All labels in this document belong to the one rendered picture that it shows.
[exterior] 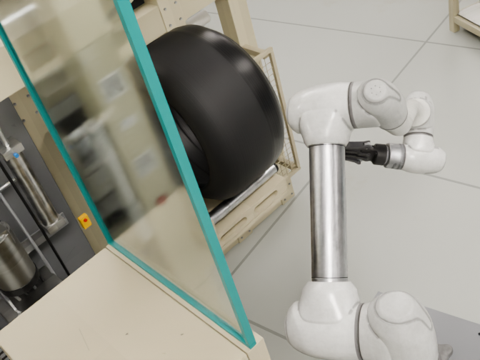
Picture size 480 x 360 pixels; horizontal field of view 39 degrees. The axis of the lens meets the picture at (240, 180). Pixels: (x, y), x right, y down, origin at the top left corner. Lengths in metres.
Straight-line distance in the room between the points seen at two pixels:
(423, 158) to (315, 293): 0.75
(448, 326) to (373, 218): 1.48
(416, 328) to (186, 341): 0.59
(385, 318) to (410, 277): 1.44
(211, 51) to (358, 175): 1.78
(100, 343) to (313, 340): 0.57
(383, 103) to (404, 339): 0.60
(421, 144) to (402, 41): 2.44
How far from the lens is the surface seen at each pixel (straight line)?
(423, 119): 2.37
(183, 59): 2.08
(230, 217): 2.35
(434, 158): 2.38
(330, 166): 1.85
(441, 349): 1.98
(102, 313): 1.65
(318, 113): 1.86
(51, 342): 1.66
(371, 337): 1.78
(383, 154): 2.33
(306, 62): 4.72
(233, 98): 2.04
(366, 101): 1.81
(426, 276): 3.18
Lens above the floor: 2.43
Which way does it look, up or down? 39 degrees down
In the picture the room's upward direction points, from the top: 17 degrees counter-clockwise
